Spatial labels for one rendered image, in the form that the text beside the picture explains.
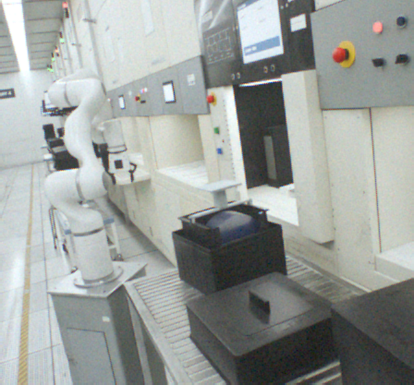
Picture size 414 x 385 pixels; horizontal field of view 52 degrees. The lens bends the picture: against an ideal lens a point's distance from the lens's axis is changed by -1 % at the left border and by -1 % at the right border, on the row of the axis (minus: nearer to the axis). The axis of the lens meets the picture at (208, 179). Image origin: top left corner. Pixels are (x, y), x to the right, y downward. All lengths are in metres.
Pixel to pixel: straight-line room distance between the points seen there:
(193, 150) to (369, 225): 2.40
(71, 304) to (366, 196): 1.08
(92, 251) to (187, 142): 2.00
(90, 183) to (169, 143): 1.92
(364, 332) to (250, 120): 1.63
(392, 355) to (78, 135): 1.31
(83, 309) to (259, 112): 1.25
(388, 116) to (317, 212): 0.35
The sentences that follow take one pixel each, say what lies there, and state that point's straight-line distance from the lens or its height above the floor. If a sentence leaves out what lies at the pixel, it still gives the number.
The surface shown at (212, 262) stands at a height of 0.89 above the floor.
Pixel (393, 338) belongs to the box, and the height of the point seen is 1.01.
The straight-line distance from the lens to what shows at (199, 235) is 1.37.
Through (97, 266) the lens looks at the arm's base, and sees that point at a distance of 1.65.
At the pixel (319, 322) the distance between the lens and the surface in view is 1.01.
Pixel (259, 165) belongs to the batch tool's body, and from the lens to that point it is 2.22.
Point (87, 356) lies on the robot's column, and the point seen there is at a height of 0.50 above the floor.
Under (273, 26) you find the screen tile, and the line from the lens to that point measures 1.51.
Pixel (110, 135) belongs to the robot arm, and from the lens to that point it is 2.15.
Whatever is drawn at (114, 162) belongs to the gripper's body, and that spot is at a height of 1.11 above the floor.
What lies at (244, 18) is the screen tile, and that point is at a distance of 1.68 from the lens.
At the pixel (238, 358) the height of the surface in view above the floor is 0.85.
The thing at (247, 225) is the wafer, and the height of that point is 0.95.
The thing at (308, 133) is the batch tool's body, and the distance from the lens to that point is 1.31.
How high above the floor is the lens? 1.38
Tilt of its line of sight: 11 degrees down
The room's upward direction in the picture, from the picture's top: 9 degrees counter-clockwise
